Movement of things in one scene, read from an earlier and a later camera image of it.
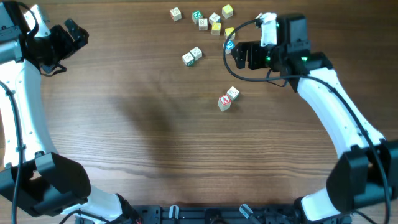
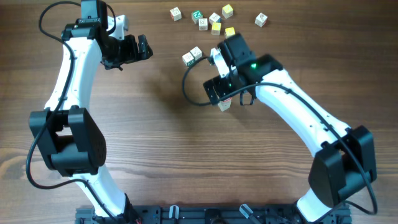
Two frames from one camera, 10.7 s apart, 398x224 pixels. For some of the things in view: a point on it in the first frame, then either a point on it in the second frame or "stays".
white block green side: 188,60 stays
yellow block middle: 216,28 stays
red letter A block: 224,102 stays
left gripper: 68,43 → 134,54
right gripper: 254,50 → 217,84
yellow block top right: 227,11 stays
